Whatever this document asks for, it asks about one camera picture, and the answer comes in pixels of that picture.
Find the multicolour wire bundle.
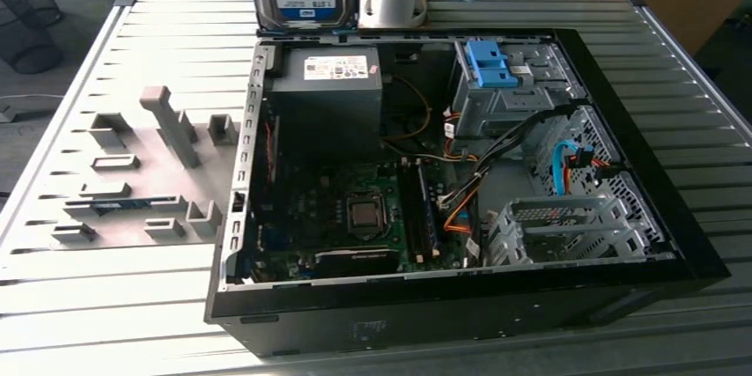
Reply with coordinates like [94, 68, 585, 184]
[381, 137, 480, 165]

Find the grey parts rack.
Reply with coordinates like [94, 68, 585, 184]
[49, 85, 242, 256]

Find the green motherboard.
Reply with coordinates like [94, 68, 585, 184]
[252, 159, 470, 283]

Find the black graphics card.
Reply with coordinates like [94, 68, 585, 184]
[310, 247, 401, 279]

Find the metal drive cage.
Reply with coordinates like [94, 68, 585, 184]
[450, 39, 589, 139]

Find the grey power supply unit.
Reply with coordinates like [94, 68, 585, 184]
[272, 45, 386, 166]

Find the thin yellow wire loop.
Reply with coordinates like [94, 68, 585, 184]
[381, 76, 434, 142]

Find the silver CPU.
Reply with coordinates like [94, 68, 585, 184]
[350, 202, 381, 226]

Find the CPU socket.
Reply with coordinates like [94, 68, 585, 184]
[342, 190, 390, 237]

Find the silver disk bay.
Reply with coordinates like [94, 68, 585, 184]
[484, 193, 653, 268]

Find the blue plastic drive latch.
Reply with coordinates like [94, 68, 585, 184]
[462, 40, 521, 90]

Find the power wire with black plug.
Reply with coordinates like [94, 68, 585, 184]
[564, 151, 628, 182]

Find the white floor cable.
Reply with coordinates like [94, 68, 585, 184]
[0, 92, 64, 102]

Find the light blue data wire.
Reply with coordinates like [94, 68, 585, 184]
[550, 138, 589, 196]

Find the black open PC case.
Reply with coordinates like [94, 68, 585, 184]
[202, 26, 733, 358]

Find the black mesh wastebasket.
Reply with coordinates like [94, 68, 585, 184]
[0, 0, 64, 76]

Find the black cable bundle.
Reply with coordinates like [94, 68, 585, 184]
[469, 105, 574, 180]

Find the orange data wire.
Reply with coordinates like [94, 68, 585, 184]
[442, 203, 474, 235]

